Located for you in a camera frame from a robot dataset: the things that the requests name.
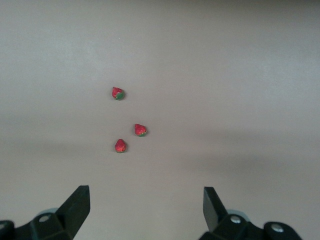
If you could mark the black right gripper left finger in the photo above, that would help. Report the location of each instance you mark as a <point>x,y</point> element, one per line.
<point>72,207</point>

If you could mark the red strawberry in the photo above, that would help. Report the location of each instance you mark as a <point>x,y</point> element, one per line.
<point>140,130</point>
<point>120,146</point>
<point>118,93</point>

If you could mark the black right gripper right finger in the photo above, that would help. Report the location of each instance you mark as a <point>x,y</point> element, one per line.
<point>215,212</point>

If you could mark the brown table cover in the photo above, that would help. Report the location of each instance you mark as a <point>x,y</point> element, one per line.
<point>225,75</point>

